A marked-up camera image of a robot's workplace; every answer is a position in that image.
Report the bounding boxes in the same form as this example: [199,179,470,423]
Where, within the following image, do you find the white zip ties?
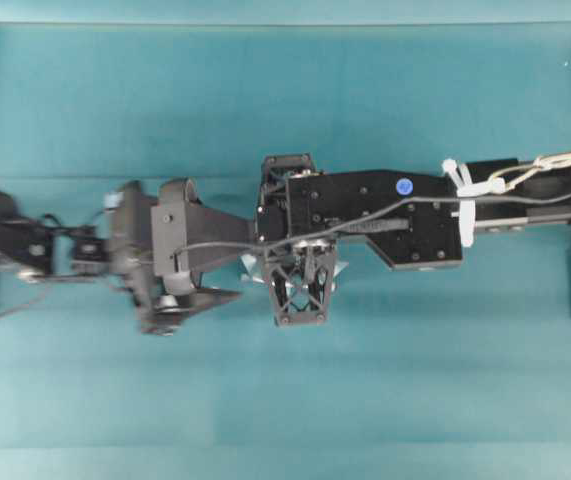
[442,158,506,248]

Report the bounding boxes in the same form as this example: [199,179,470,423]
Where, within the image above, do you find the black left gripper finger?
[184,287,242,319]

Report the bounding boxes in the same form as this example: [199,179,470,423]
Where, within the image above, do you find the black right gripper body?
[256,154,462,269]

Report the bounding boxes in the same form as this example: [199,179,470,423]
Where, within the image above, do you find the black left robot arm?
[0,178,257,335]

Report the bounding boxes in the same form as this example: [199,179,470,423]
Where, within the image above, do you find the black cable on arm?
[174,193,571,261]

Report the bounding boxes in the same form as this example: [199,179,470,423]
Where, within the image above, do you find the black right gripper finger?
[261,244,338,326]

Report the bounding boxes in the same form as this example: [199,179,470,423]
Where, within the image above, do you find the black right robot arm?
[256,151,571,326]

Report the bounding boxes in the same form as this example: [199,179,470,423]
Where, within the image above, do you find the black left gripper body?
[107,179,253,335]

